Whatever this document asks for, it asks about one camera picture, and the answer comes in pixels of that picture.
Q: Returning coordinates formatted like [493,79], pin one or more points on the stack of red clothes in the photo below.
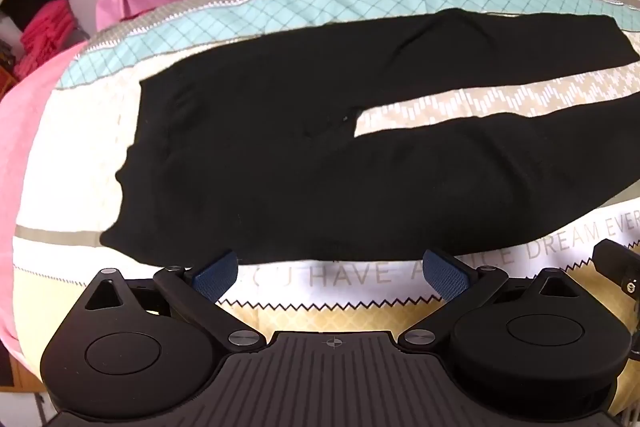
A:
[45,37]

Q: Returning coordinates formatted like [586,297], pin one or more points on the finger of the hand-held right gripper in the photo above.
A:
[617,257]

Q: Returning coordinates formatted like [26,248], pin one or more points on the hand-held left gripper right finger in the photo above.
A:
[444,271]

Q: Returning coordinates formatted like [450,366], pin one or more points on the black pants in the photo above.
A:
[250,157]

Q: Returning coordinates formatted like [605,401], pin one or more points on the patterned beige teal quilt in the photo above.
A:
[200,27]

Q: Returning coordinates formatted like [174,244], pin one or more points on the pink fleece blanket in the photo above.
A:
[25,147]

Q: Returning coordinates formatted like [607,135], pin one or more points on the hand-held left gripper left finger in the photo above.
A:
[216,276]

